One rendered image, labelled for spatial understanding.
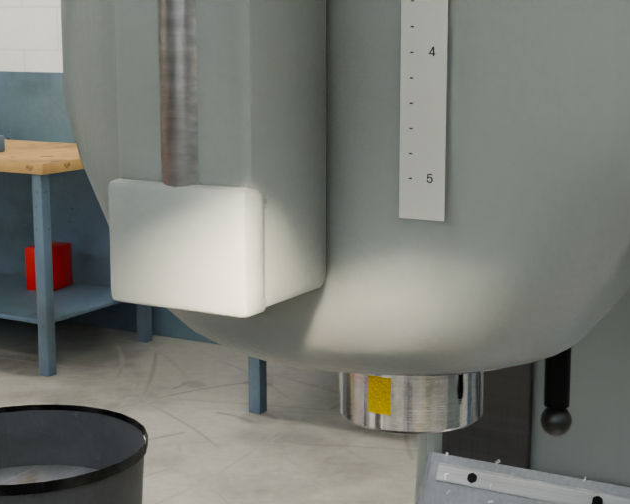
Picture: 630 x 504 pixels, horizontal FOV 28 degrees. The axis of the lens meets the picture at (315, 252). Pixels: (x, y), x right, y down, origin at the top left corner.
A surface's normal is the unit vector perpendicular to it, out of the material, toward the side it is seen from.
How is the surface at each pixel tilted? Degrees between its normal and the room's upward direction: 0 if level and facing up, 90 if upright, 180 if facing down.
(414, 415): 90
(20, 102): 90
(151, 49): 90
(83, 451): 86
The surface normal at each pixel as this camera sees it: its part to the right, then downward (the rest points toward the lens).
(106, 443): -0.59, 0.08
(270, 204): 0.87, 0.09
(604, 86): 0.36, 0.16
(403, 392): -0.14, 0.18
